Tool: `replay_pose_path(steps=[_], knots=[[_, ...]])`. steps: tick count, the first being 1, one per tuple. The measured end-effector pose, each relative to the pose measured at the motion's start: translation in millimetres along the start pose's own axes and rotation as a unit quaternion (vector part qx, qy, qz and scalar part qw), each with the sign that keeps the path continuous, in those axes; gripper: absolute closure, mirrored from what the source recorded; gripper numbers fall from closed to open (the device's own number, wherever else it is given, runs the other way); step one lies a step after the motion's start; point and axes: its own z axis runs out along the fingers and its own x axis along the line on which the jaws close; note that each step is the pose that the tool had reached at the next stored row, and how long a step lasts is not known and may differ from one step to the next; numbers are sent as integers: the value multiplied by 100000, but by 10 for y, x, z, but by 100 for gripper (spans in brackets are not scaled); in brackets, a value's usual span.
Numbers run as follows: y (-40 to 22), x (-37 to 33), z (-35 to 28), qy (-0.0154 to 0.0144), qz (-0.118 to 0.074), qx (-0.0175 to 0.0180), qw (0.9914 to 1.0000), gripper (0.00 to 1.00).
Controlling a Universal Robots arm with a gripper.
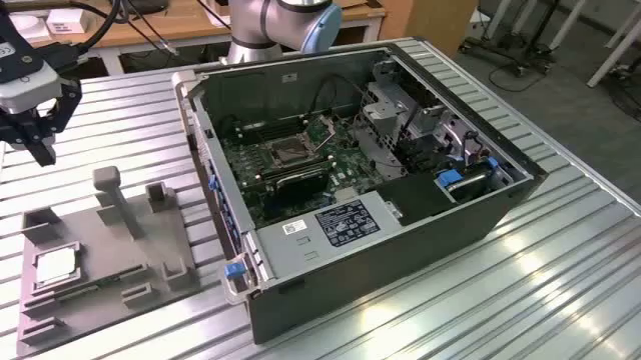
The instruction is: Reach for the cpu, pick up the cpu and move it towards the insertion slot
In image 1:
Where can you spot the white round dish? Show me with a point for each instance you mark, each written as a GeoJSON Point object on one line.
{"type": "Point", "coordinates": [30, 28]}

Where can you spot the white table frame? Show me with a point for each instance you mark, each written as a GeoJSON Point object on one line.
{"type": "Point", "coordinates": [608, 63]}

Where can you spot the hard disk in blue carrier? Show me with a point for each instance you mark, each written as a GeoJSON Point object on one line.
{"type": "Point", "coordinates": [448, 178]}

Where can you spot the black graphics card with fan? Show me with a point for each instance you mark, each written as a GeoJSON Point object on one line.
{"type": "Point", "coordinates": [301, 183]}

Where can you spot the open white box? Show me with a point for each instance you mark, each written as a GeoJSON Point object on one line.
{"type": "Point", "coordinates": [215, 15]}

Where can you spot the CPU socket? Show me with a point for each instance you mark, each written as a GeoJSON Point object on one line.
{"type": "Point", "coordinates": [291, 152]}

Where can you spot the metal drive cage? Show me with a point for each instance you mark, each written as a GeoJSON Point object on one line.
{"type": "Point", "coordinates": [381, 101]}

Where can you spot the blue slot clip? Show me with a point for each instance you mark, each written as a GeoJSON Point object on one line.
{"type": "Point", "coordinates": [211, 182]}

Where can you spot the green motherboard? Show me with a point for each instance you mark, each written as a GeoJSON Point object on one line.
{"type": "Point", "coordinates": [350, 161]}

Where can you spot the wooden cabinet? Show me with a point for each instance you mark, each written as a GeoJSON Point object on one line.
{"type": "Point", "coordinates": [436, 22]}

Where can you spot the grey parts rack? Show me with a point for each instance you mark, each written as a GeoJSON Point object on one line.
{"type": "Point", "coordinates": [110, 262]}

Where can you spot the wooden desk white frame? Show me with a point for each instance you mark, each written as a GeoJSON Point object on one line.
{"type": "Point", "coordinates": [201, 32]}

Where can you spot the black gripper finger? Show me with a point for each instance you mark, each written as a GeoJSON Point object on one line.
{"type": "Point", "coordinates": [67, 105]}

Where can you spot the grey and black wrist camera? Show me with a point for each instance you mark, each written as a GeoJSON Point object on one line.
{"type": "Point", "coordinates": [24, 93]}

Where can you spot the grey power supply with label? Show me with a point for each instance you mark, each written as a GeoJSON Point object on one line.
{"type": "Point", "coordinates": [285, 251]}

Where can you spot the silver square CPU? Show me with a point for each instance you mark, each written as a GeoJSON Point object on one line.
{"type": "Point", "coordinates": [58, 267]}

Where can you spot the white box with label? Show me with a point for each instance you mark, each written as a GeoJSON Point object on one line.
{"type": "Point", "coordinates": [67, 22]}

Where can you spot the small blue clip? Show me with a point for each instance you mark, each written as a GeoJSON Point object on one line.
{"type": "Point", "coordinates": [490, 163]}

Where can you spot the black wheeled stand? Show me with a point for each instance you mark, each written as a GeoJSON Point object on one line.
{"type": "Point", "coordinates": [538, 48]}

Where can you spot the small silver heatsink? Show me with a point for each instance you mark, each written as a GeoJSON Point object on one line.
{"type": "Point", "coordinates": [346, 194]}

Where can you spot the black RAM slot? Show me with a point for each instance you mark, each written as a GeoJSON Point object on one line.
{"type": "Point", "coordinates": [270, 176]}
{"type": "Point", "coordinates": [275, 134]}
{"type": "Point", "coordinates": [270, 126]}

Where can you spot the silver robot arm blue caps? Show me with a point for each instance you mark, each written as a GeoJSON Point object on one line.
{"type": "Point", "coordinates": [281, 22]}

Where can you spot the green RAM stick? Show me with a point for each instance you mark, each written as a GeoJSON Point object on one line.
{"type": "Point", "coordinates": [75, 291]}

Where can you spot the open black PC case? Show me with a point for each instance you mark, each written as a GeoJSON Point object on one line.
{"type": "Point", "coordinates": [375, 262]}

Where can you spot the thin metal locking lever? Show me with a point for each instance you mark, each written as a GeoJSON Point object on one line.
{"type": "Point", "coordinates": [326, 138]}

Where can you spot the black plastic shroud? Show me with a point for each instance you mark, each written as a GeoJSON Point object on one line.
{"type": "Point", "coordinates": [410, 198]}

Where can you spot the blue case latch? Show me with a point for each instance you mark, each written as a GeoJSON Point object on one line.
{"type": "Point", "coordinates": [234, 270]}

